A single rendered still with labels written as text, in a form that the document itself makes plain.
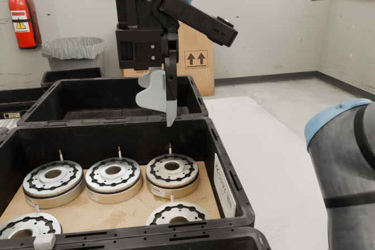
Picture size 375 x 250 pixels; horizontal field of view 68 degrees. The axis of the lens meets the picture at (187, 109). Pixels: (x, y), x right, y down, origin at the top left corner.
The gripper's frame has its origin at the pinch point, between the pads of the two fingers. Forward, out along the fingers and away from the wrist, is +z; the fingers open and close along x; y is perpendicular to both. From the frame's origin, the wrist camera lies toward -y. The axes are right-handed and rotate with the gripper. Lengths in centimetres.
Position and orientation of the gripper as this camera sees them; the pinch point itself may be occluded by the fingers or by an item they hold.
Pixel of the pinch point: (172, 110)
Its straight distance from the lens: 45.9
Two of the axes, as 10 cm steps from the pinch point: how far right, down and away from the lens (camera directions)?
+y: -9.9, 0.4, -0.9
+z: -0.1, 8.8, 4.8
